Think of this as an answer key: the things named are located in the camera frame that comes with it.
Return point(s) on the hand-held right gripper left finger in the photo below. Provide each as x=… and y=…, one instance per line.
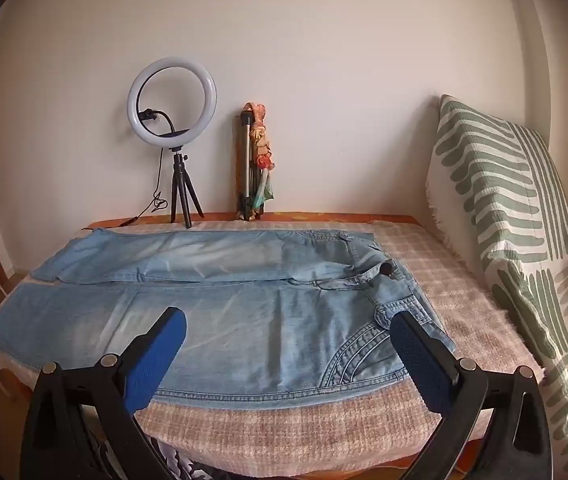
x=156, y=355

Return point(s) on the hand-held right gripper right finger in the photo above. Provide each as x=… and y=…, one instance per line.
x=424, y=365

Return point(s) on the light blue denim pants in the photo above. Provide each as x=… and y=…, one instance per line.
x=264, y=320

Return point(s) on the pink plaid blanket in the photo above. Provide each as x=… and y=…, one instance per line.
x=464, y=310

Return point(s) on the black and white patterned cloth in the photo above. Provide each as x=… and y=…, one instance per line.
x=183, y=462

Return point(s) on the black mini tripod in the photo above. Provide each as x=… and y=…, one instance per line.
x=179, y=175

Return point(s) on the green striped pillow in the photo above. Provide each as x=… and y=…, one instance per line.
x=494, y=185

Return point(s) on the folded silver tripod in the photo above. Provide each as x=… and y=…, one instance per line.
x=247, y=160

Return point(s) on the black gooseneck phone holder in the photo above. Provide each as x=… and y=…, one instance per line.
x=163, y=115

